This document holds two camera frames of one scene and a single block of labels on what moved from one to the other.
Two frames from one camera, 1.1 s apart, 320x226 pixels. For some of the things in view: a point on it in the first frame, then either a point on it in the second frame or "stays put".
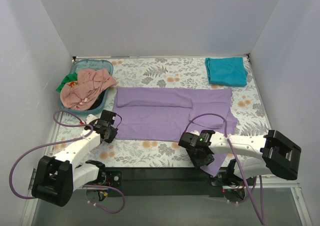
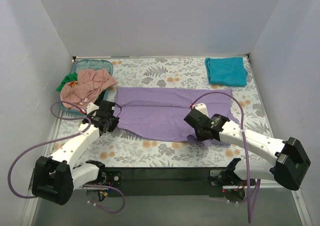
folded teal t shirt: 228,71 stays put
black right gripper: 200,158 -> 198,132
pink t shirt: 81,94 stays put
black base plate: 173,181 stays put
